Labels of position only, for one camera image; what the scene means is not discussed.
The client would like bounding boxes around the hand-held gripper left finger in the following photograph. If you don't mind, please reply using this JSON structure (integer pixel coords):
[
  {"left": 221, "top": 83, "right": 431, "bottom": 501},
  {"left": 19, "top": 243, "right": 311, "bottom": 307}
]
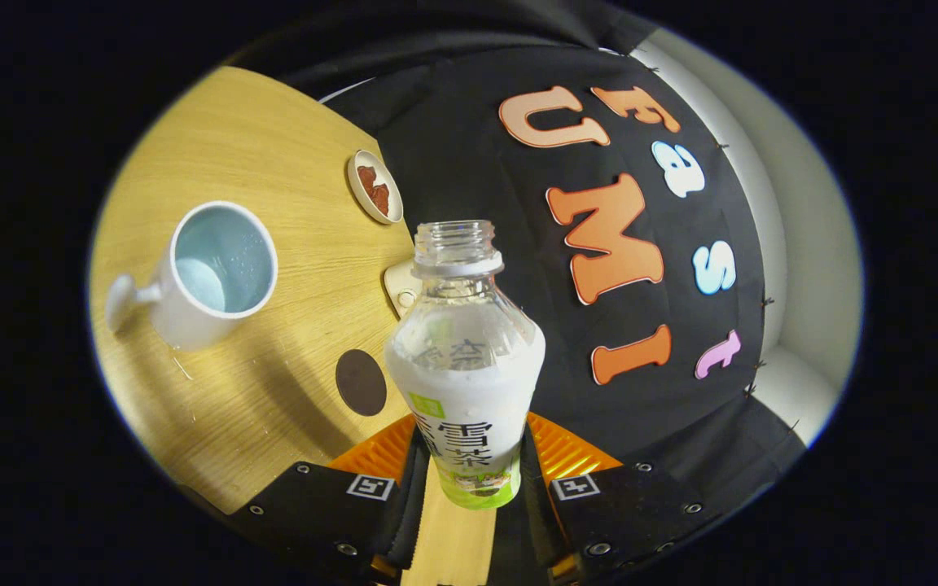
[{"left": 229, "top": 413, "right": 433, "bottom": 583}]

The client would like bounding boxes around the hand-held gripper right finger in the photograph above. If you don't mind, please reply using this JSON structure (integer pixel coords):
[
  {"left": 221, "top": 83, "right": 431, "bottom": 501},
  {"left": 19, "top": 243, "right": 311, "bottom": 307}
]
[{"left": 518, "top": 411, "right": 722, "bottom": 583}]

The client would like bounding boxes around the dark round coaster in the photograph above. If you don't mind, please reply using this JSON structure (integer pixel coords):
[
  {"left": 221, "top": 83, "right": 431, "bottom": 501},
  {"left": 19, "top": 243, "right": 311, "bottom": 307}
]
[{"left": 335, "top": 349, "right": 388, "bottom": 418}]

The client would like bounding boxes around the clear plastic juice bottle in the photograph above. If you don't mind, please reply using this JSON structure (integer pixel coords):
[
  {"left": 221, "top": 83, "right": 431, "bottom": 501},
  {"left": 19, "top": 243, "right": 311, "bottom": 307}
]
[{"left": 384, "top": 220, "right": 547, "bottom": 511}]

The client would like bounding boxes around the white cup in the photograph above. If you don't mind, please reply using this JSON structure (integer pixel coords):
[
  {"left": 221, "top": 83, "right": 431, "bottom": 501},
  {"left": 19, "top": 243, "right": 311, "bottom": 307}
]
[{"left": 104, "top": 201, "right": 279, "bottom": 352}]

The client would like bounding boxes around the white toaster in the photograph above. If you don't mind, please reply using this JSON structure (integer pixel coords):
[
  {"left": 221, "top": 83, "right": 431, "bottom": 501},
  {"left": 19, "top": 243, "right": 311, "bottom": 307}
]
[{"left": 383, "top": 262, "right": 423, "bottom": 318}]

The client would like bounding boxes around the white round plate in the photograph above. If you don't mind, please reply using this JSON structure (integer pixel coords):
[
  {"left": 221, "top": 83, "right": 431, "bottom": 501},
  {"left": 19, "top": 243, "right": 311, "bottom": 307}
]
[{"left": 346, "top": 150, "right": 404, "bottom": 225}]

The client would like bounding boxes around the wooden table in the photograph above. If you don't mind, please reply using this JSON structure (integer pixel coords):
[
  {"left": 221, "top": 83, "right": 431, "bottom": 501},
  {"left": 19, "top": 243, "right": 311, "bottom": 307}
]
[{"left": 88, "top": 67, "right": 498, "bottom": 586}]

